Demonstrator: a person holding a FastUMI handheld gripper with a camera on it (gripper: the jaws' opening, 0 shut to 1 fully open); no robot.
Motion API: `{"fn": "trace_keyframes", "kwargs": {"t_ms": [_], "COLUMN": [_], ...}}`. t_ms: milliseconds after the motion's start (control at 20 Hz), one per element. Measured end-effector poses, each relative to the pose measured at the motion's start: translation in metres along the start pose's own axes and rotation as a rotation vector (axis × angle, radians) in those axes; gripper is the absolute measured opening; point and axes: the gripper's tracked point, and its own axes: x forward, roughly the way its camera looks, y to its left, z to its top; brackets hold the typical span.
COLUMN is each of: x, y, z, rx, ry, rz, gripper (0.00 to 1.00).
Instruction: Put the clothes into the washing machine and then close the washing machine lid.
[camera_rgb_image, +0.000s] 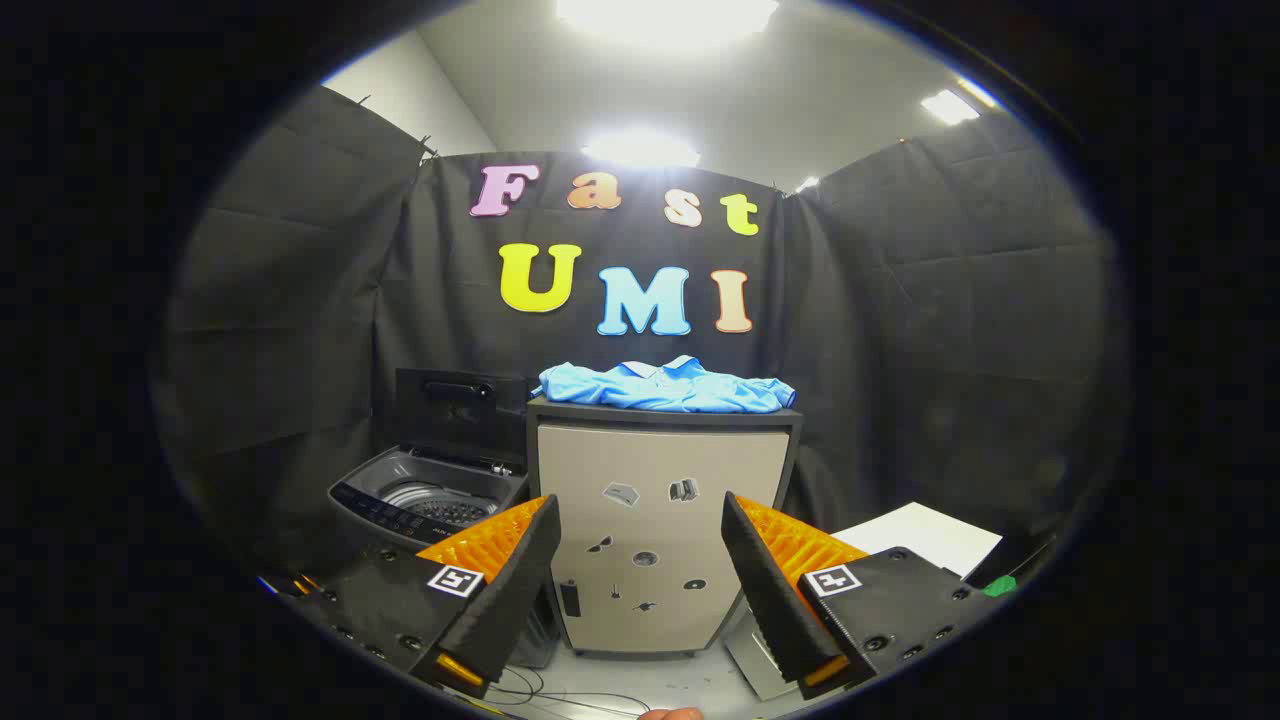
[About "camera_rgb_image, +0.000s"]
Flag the grey washing machine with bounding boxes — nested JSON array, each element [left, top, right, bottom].
[[328, 445, 561, 669]]

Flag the ceiling light panel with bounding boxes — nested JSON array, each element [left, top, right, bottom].
[[920, 88, 981, 126], [582, 128, 701, 169]]

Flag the light blue polo shirt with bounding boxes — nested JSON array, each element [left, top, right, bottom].
[[530, 355, 798, 415]]

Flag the thin black cables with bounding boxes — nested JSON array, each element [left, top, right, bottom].
[[490, 665, 651, 717]]

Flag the white flat board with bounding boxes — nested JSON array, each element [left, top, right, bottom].
[[830, 502, 1004, 579]]

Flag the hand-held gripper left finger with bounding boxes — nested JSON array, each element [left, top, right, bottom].
[[290, 493, 563, 699]]

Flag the beige cabinet with dark top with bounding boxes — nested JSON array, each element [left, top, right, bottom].
[[526, 395, 804, 658]]

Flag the grey flat panel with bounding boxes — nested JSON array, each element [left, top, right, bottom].
[[722, 605, 801, 701]]

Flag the large ceiling light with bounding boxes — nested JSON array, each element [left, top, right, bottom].
[[556, 0, 781, 46]]

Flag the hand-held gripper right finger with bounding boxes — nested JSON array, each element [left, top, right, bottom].
[[720, 490, 1001, 701]]

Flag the black backdrop cloth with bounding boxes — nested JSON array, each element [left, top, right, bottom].
[[150, 85, 1131, 581]]

